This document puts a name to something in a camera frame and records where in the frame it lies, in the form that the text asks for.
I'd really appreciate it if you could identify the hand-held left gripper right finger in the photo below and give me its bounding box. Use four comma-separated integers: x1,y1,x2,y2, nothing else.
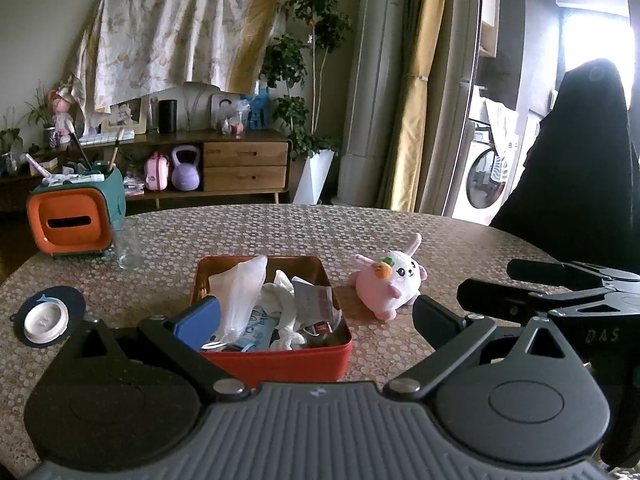
382,294,587,402

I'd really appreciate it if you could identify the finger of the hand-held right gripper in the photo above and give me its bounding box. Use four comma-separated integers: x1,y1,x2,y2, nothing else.
456,277,568,319
507,258,602,287

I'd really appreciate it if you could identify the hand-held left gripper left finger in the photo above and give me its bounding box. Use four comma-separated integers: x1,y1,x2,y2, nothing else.
49,296,249,404

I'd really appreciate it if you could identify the white plastic bag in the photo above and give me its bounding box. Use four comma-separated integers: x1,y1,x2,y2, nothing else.
202,254,269,351

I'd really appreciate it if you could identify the blue printed face mask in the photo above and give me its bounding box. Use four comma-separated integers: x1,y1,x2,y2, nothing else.
234,309,282,352

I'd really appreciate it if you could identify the white fuzzy cloth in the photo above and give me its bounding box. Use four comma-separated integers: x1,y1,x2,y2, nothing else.
260,269,309,351

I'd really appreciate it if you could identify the red metal box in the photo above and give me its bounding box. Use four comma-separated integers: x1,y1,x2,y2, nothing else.
189,254,354,384

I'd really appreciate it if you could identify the clear plastic packet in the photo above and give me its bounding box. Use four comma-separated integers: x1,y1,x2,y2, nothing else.
292,279,334,334

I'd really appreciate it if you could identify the white pink bunny plush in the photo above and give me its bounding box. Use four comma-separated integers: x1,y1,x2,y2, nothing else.
348,232,431,321

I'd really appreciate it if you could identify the gold floral tablecloth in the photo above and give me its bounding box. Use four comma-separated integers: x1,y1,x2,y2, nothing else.
0,204,640,480

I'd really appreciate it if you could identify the clear drinking glass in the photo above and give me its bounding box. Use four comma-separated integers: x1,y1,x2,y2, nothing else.
113,219,145,270

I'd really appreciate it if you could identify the white washing machine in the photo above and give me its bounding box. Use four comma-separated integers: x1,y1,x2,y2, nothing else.
464,129,516,226

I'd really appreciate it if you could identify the person in black clothing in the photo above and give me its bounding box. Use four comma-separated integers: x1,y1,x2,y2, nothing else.
489,57,640,272

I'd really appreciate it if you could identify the white lid on dark coaster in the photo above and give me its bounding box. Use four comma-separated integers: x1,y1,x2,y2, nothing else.
10,285,87,349

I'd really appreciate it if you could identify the purple kettlebell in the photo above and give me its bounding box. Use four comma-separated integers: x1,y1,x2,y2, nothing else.
170,144,204,192

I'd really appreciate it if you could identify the pink toy suitcase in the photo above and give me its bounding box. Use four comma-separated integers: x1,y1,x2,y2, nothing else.
143,152,174,192

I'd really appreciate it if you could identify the white hanging cloth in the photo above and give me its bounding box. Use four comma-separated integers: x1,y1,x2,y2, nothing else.
482,97,521,181

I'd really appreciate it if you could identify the white round lid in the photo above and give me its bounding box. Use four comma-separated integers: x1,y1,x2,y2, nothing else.
23,298,70,345

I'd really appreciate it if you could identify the orange green tissue box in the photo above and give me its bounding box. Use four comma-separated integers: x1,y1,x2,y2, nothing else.
27,167,126,261

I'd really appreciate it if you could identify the wooden media cabinet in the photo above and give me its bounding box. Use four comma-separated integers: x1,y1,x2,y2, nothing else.
0,129,294,211

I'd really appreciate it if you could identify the white planter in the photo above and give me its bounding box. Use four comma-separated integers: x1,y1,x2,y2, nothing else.
292,148,335,206

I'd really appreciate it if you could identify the clear bag of trinkets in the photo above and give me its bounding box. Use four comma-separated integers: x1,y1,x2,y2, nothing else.
220,99,251,136

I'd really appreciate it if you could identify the black cylinder speaker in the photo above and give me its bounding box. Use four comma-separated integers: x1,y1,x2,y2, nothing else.
158,99,180,135

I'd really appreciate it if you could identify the white keyboard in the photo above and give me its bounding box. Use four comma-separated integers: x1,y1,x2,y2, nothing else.
77,129,136,147

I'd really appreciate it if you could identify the yellow curtain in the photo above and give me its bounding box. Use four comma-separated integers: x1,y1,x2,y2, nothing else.
384,0,451,214

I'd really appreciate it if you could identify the white fan-shaped ornament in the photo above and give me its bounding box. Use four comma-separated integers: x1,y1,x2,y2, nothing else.
180,81,216,131

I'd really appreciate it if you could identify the blue toy figure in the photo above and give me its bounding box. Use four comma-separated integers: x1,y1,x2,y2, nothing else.
247,74,274,131

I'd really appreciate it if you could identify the white tower air conditioner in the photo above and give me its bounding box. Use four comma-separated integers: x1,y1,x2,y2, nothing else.
337,0,409,206

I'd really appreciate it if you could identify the pink doll figure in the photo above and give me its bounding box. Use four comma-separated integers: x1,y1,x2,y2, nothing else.
48,87,76,149

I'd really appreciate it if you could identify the small potted plant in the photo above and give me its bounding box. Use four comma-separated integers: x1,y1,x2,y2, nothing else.
24,79,56,149

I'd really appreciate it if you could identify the floral draped cloth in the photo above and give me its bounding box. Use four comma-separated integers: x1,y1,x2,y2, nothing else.
74,0,291,114

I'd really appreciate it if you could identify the tall green houseplant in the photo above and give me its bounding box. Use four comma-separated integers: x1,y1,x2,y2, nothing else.
259,0,354,161

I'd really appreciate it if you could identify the sliding door frame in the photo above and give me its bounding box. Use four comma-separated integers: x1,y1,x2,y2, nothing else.
442,0,484,219

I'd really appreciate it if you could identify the wooden handled brush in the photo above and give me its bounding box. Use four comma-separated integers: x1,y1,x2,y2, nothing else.
107,127,126,166

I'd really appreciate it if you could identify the black handled brush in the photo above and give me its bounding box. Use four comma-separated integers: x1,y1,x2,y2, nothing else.
67,132,94,170

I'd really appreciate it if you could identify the cream photo frame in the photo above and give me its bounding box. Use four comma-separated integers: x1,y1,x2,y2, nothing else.
101,101,149,135

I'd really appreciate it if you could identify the white rounded picture frame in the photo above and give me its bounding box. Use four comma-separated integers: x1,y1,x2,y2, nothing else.
209,92,241,131

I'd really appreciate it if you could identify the white wooden wall cabinet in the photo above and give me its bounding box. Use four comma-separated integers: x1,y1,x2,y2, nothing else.
477,0,501,59

